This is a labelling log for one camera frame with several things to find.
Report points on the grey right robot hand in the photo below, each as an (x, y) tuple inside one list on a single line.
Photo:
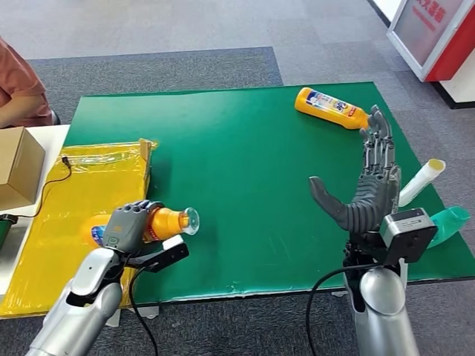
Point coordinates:
[(373, 196)]

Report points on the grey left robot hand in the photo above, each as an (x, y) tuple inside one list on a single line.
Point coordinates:
[(124, 228)]

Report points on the orange bottle with clear cap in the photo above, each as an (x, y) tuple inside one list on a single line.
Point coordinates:
[(167, 223), (326, 109)]

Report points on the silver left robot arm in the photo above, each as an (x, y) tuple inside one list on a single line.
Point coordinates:
[(81, 304)]

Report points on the white tube bottle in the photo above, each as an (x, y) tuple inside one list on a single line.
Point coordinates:
[(423, 179)]

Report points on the teal plastic bottle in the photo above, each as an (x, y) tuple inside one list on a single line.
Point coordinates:
[(451, 218)]

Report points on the yellow plastic-wrapped tray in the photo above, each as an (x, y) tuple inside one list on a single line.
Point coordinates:
[(48, 231)]

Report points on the white side table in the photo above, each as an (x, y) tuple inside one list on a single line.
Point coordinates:
[(53, 142)]

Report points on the brown cardboard box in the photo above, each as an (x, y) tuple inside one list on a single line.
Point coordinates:
[(18, 167)]

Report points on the dark green object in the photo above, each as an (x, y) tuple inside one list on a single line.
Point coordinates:
[(5, 228)]

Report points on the green table mat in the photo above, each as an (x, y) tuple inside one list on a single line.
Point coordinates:
[(241, 172)]

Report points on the red and white sign stand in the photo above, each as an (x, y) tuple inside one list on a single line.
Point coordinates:
[(430, 34)]

